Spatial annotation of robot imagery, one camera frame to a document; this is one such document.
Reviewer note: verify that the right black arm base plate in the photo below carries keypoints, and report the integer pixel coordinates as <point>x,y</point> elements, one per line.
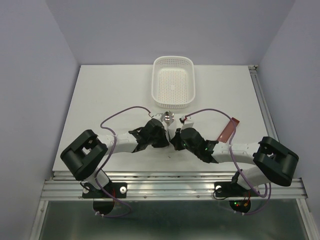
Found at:
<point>225,190</point>

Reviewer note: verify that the white perforated plastic basket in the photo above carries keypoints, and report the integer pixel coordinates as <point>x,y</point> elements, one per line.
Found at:
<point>173,84</point>

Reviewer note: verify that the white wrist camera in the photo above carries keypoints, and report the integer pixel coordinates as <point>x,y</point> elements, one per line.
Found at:
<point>186,122</point>
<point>158,116</point>

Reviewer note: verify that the aluminium right side rail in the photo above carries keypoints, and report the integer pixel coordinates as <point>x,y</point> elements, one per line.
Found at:
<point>266,115</point>

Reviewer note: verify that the green handled spoon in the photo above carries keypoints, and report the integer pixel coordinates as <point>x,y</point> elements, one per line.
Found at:
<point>167,118</point>

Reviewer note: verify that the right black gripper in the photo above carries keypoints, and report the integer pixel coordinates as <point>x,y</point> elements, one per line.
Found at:
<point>175,140</point>

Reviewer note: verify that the aluminium rail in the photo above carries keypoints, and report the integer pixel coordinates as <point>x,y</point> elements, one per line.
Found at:
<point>142,186</point>
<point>266,115</point>

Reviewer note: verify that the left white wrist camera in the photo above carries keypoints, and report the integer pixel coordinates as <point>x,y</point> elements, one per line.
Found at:
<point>158,116</point>

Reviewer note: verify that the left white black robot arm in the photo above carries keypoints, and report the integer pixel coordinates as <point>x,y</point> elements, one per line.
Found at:
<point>84,155</point>

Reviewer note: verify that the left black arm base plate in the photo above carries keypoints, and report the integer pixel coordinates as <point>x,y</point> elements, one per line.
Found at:
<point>106,202</point>

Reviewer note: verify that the white paper napkin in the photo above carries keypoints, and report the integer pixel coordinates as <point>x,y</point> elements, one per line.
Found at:
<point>171,129</point>

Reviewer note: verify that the red plastic utensil tray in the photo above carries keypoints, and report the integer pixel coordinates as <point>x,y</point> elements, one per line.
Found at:
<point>228,130</point>

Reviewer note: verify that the green handled fork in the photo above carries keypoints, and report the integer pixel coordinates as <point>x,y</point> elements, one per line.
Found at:
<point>172,117</point>

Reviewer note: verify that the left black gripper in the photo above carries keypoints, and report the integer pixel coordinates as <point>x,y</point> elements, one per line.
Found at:
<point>163,142</point>

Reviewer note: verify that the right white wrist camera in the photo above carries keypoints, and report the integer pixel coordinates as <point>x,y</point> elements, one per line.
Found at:
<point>186,122</point>

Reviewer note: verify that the aluminium front rail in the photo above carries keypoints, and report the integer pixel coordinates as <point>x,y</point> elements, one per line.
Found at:
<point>142,186</point>

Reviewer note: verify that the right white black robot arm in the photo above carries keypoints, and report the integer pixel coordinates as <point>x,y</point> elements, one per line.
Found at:
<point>258,163</point>

